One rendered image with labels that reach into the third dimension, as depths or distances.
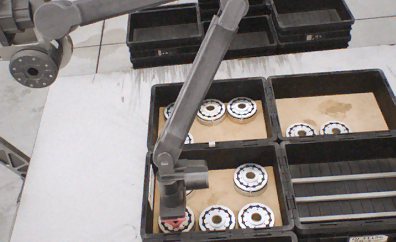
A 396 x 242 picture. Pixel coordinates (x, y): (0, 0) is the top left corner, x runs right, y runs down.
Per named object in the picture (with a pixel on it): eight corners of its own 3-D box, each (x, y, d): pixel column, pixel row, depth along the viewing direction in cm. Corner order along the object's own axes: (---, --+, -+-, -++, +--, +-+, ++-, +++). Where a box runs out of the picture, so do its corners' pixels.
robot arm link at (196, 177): (158, 140, 112) (156, 153, 103) (204, 135, 112) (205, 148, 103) (164, 182, 115) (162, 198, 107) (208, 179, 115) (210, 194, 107)
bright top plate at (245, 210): (240, 237, 120) (240, 236, 120) (236, 205, 128) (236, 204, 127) (277, 233, 120) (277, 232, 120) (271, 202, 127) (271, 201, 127)
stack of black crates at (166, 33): (140, 105, 263) (125, 43, 231) (141, 73, 284) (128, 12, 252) (207, 99, 263) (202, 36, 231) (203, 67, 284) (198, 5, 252)
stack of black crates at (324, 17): (275, 91, 263) (279, 28, 231) (266, 60, 284) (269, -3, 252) (343, 85, 262) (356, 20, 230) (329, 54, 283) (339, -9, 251)
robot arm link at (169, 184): (155, 164, 110) (155, 182, 106) (183, 161, 110) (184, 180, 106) (159, 180, 115) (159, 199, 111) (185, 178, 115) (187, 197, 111)
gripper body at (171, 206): (185, 185, 121) (182, 169, 115) (185, 218, 113) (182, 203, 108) (161, 187, 121) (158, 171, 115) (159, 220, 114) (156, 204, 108)
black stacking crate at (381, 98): (276, 164, 142) (278, 142, 134) (265, 101, 163) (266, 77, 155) (401, 156, 141) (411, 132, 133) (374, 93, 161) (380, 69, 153)
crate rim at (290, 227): (140, 243, 116) (138, 239, 114) (147, 155, 137) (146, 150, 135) (294, 234, 114) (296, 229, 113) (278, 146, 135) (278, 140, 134)
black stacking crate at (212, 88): (152, 172, 144) (146, 150, 136) (156, 108, 164) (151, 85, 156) (275, 164, 142) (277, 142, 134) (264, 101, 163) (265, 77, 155)
